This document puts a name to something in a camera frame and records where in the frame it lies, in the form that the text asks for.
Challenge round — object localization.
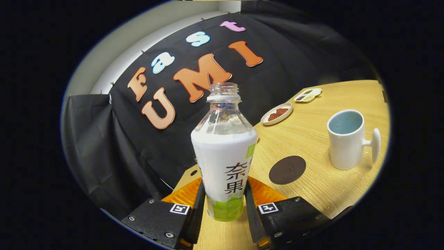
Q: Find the clear juice bottle white label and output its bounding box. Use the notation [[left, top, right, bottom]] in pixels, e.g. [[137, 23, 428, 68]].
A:
[[191, 83, 259, 222]]

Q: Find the white cup with knob handle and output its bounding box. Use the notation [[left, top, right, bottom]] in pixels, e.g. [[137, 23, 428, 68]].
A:
[[327, 110, 381, 170]]

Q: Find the wooden table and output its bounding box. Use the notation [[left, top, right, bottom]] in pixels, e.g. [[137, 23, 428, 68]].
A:
[[173, 80, 391, 250]]

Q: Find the red dried food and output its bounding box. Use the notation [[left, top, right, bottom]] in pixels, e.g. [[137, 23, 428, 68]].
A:
[[268, 108, 289, 121]]

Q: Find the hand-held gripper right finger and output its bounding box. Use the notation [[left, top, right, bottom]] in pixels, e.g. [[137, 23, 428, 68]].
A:
[[245, 176, 332, 250]]

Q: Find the black backdrop cloth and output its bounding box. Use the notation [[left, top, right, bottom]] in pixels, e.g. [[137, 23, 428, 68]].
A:
[[61, 2, 378, 219]]

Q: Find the dark brown round coaster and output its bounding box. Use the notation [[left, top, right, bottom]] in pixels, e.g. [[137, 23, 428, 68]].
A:
[[269, 156, 307, 185]]

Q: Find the white oval plate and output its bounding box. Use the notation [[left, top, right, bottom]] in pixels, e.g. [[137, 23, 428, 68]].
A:
[[261, 103, 293, 126]]

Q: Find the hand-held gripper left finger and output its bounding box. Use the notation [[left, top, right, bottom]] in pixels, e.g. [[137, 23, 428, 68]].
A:
[[121, 177, 206, 250]]

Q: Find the white divided dish of seeds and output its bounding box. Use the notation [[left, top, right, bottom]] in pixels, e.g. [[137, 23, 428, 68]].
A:
[[294, 88, 322, 103]]

